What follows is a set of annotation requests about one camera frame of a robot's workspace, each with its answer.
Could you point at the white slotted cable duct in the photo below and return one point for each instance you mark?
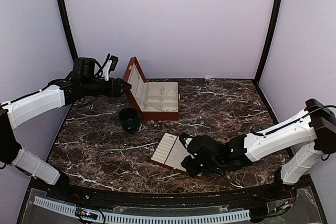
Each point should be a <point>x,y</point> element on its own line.
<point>139,215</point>

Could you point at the black front table rail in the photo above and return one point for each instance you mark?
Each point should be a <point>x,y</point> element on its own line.
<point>172,189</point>

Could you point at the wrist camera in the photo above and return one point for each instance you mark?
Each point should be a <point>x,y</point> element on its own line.
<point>109,66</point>
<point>185,140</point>

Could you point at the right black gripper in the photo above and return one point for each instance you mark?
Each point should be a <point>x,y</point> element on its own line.
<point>191,170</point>

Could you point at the left black frame post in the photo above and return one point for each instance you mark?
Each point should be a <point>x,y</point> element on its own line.
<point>67,29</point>

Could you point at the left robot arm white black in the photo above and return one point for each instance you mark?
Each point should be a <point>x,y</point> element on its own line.
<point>87,79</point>

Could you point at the right black frame post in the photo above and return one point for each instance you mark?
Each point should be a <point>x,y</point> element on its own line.
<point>268,41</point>

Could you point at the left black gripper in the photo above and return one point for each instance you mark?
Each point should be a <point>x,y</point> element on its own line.
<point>115,92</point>

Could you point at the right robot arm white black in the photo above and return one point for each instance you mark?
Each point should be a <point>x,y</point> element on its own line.
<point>313,128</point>

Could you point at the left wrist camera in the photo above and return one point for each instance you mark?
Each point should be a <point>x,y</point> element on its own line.
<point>109,66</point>

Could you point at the dark green cup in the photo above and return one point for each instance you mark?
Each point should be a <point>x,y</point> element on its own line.
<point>129,120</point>

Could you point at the red jewelry tray cream insert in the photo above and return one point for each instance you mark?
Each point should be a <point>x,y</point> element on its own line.
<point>170,153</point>

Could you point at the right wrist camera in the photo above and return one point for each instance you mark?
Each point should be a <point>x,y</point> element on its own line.
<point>185,140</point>

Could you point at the black frame post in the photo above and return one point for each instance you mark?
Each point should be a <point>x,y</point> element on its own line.
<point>268,41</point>
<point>67,29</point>

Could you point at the red wooden jewelry box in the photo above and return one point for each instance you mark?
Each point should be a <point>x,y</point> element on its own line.
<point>155,101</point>

